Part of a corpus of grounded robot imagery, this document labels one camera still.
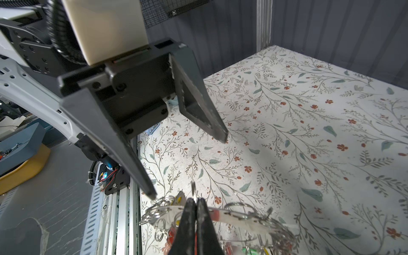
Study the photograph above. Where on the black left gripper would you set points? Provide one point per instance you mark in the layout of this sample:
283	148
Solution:
125	96

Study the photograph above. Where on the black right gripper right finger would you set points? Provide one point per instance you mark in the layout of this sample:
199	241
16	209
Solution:
206	241

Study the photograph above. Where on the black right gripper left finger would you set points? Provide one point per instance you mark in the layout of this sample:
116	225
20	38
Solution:
184	242

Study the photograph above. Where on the large keyring with keys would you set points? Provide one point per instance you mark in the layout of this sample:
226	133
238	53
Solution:
240	228

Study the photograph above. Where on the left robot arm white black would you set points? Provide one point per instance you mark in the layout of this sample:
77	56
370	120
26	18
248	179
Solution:
38	45

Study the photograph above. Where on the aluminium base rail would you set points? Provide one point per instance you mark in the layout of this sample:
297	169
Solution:
112	225

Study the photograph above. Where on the black wire basket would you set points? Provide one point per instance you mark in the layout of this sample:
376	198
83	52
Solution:
157	11

